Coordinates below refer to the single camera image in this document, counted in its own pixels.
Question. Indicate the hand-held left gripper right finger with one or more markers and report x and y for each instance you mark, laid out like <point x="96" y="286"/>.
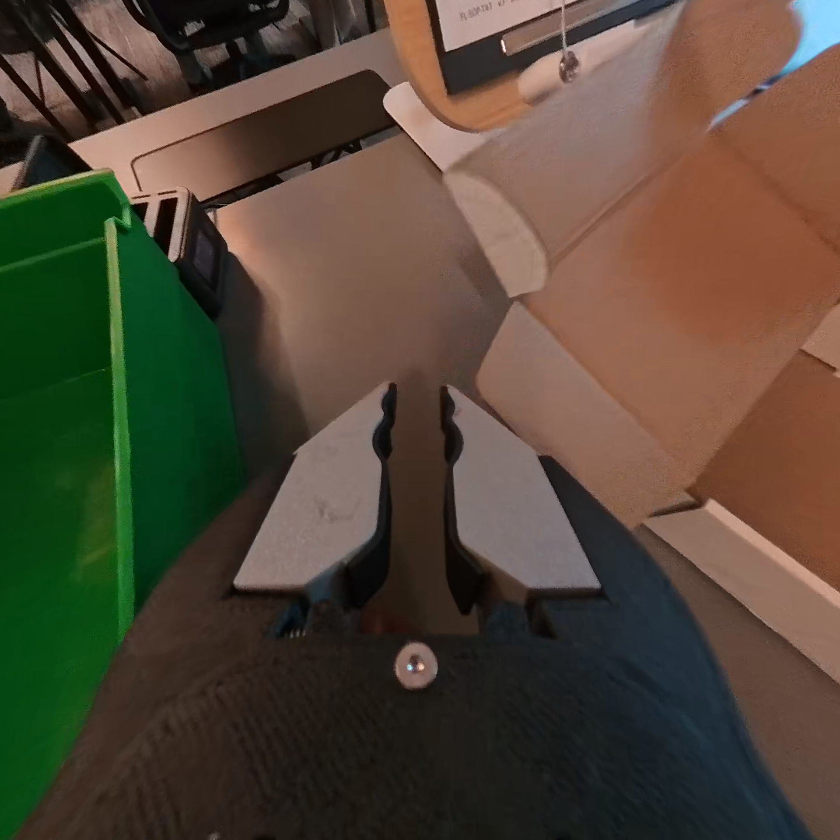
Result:
<point x="518" y="525"/>

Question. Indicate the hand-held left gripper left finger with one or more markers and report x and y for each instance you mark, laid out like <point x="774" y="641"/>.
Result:
<point x="315" y="518"/>

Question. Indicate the green plastic bin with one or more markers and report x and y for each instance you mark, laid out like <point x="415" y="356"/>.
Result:
<point x="59" y="459"/>

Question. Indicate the white cardboard mailer box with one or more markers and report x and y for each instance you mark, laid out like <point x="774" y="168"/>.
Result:
<point x="689" y="295"/>

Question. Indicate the black device with small screen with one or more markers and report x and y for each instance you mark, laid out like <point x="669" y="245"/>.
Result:
<point x="203" y="256"/>

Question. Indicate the instruction sheet on wooden stand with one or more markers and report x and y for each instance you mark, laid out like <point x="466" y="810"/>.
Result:
<point x="420" y="72"/>

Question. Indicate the black office chair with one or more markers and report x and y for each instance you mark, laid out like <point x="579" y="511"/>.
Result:
<point x="216" y="26"/>

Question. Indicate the printed instruction sheet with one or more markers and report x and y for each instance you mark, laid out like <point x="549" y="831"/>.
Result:
<point x="479" y="19"/>

